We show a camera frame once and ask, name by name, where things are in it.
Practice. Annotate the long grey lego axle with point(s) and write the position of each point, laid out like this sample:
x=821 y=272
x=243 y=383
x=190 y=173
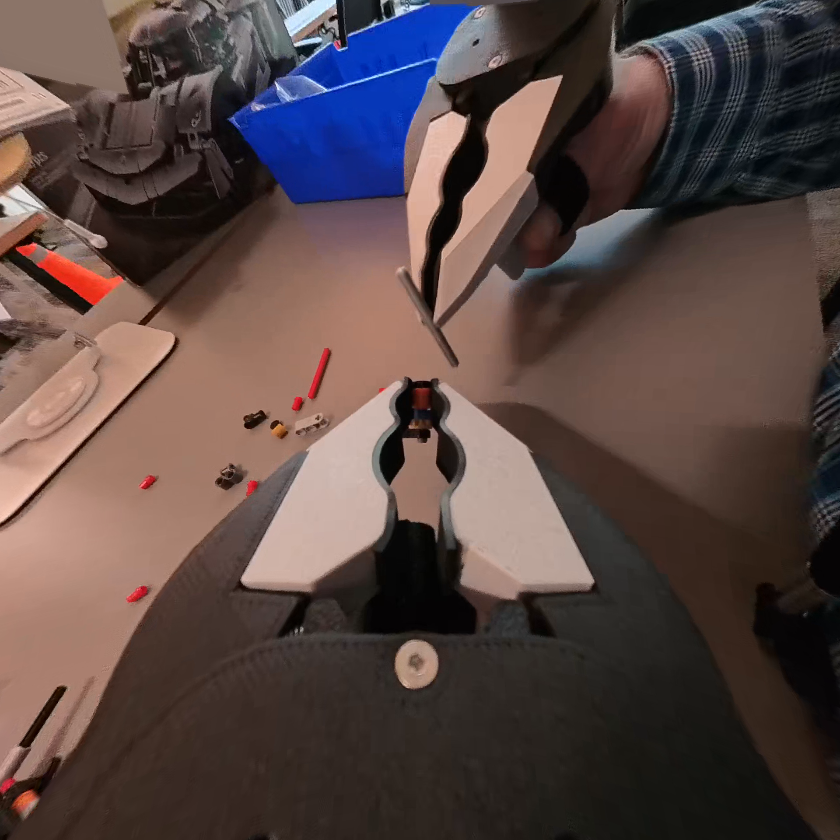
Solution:
x=447 y=348

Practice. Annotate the black lego gear assembly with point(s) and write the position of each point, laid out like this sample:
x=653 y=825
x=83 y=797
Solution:
x=420 y=410

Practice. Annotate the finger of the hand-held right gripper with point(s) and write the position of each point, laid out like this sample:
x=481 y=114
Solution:
x=505 y=170
x=420 y=184

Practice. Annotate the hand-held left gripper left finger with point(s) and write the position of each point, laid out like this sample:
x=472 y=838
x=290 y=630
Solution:
x=315 y=518

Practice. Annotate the red and black handheld tool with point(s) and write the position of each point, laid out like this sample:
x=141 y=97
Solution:
x=72 y=275

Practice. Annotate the dark grey lego connector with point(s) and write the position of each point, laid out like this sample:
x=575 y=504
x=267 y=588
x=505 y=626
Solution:
x=228 y=477

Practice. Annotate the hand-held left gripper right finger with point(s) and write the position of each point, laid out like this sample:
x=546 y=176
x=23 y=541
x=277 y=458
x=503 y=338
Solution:
x=518 y=518

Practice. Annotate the person's right forearm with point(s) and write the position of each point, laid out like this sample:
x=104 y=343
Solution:
x=754 y=98

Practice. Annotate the blue plastic bin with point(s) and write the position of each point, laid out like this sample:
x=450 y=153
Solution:
x=341 y=144

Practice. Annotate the small black lego connector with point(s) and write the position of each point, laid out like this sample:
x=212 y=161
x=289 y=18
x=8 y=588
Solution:
x=254 y=420

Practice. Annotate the black lego set box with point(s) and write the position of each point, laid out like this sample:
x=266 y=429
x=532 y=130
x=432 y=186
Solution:
x=170 y=131

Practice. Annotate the long red lego axle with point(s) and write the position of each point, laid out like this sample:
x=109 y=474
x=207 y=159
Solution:
x=319 y=373

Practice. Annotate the person's right hand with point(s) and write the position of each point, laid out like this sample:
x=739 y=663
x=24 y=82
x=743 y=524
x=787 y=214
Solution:
x=623 y=144

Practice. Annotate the light grey lego beam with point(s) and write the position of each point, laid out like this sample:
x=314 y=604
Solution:
x=311 y=424

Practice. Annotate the person's plaid shirt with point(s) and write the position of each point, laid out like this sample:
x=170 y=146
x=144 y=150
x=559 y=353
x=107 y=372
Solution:
x=827 y=446

